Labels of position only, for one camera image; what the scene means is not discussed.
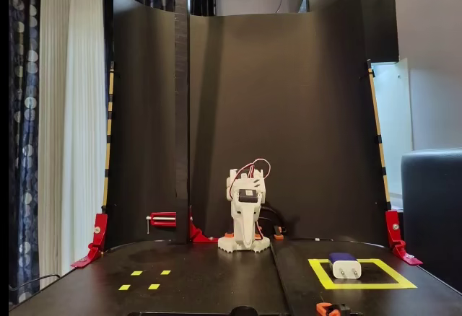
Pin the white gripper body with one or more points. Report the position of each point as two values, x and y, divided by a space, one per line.
244 222

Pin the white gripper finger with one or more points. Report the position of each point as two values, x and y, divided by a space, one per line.
255 222
242 231

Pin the blue and white charger block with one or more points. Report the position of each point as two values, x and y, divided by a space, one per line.
346 269

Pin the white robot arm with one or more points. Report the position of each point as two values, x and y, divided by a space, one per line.
227 245

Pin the red screw clamp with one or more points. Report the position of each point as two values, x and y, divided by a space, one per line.
164 219

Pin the small yellow tape marker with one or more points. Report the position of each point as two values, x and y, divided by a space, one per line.
124 287
136 272
154 286
165 272

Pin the black backdrop board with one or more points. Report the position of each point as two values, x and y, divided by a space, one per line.
288 114

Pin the orange and black clamp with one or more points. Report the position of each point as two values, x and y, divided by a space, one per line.
325 309

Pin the yellow tape square outline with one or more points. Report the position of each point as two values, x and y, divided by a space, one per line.
361 286

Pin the red corner clamp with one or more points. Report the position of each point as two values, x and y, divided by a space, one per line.
394 229
98 234

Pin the yellow black striped stick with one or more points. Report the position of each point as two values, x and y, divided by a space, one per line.
378 132
109 132

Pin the white cabinet door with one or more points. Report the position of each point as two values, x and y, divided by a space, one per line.
391 125

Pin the dark blue armchair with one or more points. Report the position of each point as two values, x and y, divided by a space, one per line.
433 215

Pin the white pleated curtain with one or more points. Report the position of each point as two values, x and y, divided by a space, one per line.
72 132

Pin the dark blue patterned curtain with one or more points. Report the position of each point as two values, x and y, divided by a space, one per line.
23 132

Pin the red post bracket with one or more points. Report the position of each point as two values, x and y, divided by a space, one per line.
196 236

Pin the black round mount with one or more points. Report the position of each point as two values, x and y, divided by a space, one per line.
244 311

